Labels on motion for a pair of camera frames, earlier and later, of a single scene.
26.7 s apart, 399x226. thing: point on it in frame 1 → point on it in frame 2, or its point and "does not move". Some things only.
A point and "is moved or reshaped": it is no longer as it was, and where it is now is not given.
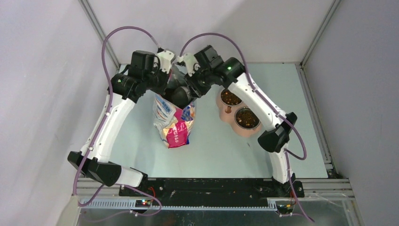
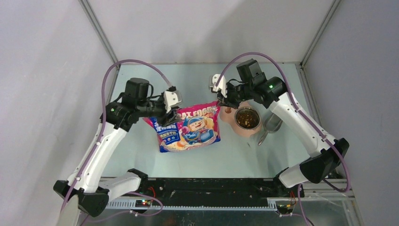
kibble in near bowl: (246, 118) does not move
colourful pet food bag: (174, 124) is moved or reshaped
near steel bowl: (245, 118) does not move
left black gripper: (165, 78) → (172, 117)
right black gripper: (191, 83) → (228, 100)
